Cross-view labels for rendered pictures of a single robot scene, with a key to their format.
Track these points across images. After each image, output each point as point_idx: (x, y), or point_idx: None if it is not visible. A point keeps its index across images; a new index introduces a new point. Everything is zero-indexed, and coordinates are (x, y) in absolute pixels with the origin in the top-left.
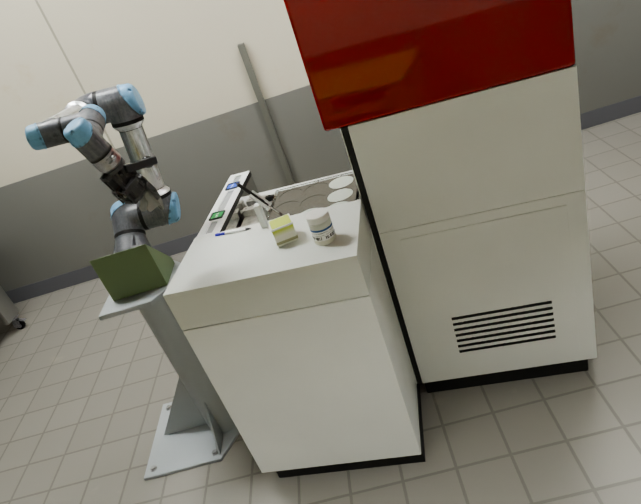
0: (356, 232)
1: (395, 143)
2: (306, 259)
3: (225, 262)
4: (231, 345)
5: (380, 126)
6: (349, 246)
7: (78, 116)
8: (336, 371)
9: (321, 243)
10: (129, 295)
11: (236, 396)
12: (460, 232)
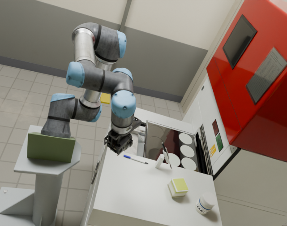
0: (218, 211)
1: (253, 166)
2: (193, 223)
3: (136, 193)
4: None
5: (255, 157)
6: (217, 225)
7: (120, 80)
8: None
9: (201, 213)
10: (40, 158)
11: None
12: (238, 206)
